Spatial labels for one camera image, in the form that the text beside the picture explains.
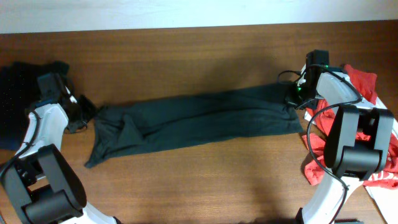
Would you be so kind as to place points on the folded dark navy clothes stack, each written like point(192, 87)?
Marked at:
point(19, 89)

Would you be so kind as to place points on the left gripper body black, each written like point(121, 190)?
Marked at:
point(79, 111)

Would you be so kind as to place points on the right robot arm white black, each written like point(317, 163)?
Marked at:
point(357, 145)

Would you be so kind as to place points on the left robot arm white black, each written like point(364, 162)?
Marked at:
point(39, 182)

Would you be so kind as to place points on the red t-shirt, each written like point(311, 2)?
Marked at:
point(365, 83)

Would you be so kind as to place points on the black Nike t-shirt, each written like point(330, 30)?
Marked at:
point(191, 120)

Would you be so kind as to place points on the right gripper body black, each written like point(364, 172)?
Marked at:
point(296, 97)

